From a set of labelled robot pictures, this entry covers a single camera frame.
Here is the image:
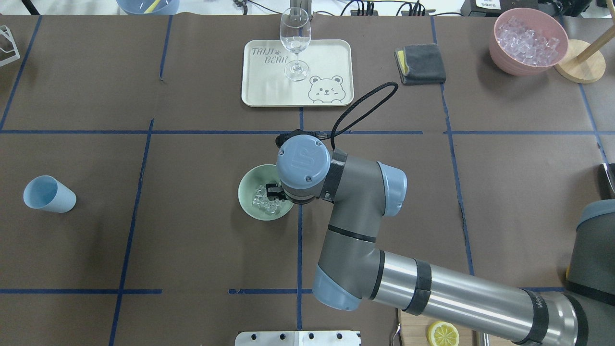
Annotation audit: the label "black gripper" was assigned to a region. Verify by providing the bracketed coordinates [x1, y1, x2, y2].
[265, 129, 321, 201]

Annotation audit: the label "green bowl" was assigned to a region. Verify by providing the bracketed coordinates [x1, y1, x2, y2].
[238, 164, 293, 221]

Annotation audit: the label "light blue plastic cup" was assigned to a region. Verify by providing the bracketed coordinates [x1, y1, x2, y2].
[23, 175, 76, 214]

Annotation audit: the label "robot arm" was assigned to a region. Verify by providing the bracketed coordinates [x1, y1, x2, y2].
[267, 130, 615, 346]

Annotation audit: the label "ice cubes in green bowl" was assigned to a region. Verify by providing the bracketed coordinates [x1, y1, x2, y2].
[252, 185, 285, 215]

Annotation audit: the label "blue bowl on side table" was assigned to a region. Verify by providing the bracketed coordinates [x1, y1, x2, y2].
[116, 0, 180, 15]

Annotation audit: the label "pink bowl of ice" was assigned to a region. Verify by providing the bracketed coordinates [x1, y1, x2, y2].
[489, 7, 569, 76]

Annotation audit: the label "cream bear serving tray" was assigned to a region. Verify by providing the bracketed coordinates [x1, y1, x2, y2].
[241, 39, 354, 107]

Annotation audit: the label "clear wine glass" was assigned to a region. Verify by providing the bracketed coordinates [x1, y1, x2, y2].
[279, 7, 312, 82]

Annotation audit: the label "wooden cutting board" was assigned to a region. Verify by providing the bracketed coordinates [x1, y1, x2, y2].
[397, 310, 496, 346]

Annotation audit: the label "lemon half slice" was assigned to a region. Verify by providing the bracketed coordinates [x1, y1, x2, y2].
[426, 321, 460, 346]

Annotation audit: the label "wooden cup stand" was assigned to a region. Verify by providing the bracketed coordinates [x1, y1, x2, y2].
[555, 26, 615, 84]

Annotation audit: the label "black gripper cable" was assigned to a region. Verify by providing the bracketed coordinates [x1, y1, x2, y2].
[330, 82, 399, 150]

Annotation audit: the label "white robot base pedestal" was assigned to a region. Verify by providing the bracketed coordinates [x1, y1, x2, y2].
[234, 330, 362, 346]

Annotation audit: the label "white wire rack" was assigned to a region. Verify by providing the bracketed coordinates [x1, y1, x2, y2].
[0, 25, 21, 66]

